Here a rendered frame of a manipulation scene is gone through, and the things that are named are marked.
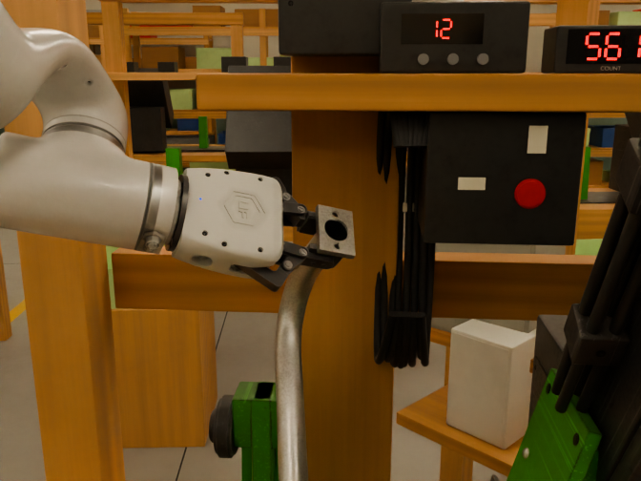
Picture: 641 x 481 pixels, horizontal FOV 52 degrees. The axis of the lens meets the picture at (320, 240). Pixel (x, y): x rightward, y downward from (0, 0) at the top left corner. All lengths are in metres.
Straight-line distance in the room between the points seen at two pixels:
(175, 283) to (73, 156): 0.45
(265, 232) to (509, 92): 0.30
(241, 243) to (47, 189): 0.17
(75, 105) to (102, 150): 0.05
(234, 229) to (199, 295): 0.41
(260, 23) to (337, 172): 6.62
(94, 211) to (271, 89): 0.25
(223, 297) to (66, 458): 0.34
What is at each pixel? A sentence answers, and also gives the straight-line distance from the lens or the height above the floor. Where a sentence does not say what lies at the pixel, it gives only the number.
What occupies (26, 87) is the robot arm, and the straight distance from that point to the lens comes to 0.51.
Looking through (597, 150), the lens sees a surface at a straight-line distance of 8.21.
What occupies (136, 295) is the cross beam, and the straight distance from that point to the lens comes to 1.05.
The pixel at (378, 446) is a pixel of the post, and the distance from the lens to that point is 0.99.
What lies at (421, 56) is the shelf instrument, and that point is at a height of 1.56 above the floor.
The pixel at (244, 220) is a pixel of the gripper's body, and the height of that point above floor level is 1.40.
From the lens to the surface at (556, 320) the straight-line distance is 0.88.
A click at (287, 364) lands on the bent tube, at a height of 1.23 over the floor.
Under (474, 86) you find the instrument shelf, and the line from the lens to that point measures 0.73.
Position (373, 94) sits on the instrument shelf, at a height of 1.52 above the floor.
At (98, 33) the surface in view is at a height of 2.07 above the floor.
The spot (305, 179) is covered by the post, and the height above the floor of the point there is 1.41.
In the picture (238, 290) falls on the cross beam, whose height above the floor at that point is 1.22.
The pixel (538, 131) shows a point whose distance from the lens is 0.76.
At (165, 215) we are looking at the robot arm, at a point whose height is 1.42.
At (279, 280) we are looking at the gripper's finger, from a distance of 0.64.
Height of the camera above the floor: 1.54
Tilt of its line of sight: 14 degrees down
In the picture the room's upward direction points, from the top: straight up
